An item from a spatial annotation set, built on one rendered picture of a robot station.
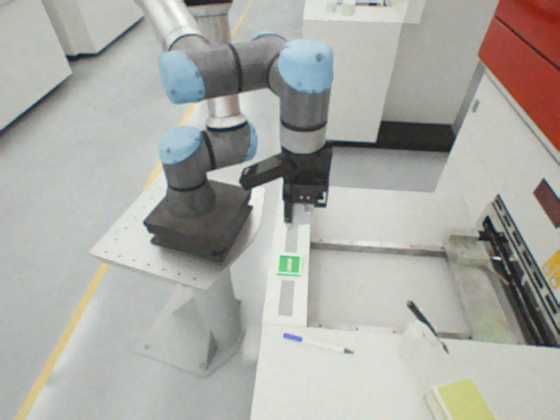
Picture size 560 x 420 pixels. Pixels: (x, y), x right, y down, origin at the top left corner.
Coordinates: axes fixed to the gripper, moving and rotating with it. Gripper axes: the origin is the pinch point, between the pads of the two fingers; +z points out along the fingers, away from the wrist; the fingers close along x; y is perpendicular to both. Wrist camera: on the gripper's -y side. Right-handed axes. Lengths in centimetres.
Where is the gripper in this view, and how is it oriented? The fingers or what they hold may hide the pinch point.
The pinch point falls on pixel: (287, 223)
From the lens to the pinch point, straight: 71.2
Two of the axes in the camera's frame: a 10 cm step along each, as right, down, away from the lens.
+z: 0.0, 7.1, 7.1
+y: 10.0, 0.7, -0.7
